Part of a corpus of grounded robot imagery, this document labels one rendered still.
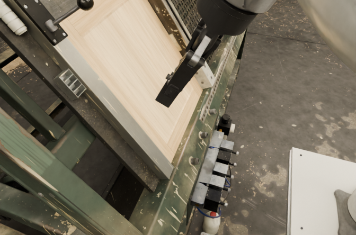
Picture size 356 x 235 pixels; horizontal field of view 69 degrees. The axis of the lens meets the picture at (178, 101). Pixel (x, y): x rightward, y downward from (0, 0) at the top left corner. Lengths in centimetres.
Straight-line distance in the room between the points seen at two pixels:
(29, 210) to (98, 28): 67
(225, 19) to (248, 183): 173
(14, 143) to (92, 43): 36
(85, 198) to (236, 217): 132
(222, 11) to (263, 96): 233
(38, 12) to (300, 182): 103
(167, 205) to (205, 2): 68
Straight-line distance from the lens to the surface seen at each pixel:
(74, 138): 76
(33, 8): 71
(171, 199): 89
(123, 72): 85
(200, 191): 106
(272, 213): 193
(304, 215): 109
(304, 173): 119
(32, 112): 74
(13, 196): 116
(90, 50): 79
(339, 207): 114
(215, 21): 33
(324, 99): 283
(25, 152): 61
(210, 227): 167
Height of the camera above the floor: 168
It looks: 43 degrees down
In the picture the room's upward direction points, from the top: straight up
